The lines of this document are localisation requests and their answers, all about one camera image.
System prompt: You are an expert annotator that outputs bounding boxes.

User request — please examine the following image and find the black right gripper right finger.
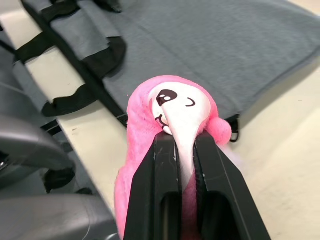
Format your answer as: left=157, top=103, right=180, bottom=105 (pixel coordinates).
left=194, top=133, right=272, bottom=240

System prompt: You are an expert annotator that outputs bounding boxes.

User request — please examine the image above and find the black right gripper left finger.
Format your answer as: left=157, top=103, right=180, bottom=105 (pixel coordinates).
left=123, top=134, right=185, bottom=240

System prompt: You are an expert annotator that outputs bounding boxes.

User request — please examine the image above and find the pink plush mouse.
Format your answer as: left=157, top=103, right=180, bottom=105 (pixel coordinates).
left=113, top=74, right=241, bottom=240

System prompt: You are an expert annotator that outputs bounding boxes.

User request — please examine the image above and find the grey fabric laptop bag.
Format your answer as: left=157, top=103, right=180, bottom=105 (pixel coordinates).
left=0, top=0, right=320, bottom=196

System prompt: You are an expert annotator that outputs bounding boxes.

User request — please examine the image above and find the silver robot body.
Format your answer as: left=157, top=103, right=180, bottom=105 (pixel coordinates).
left=0, top=82, right=119, bottom=240

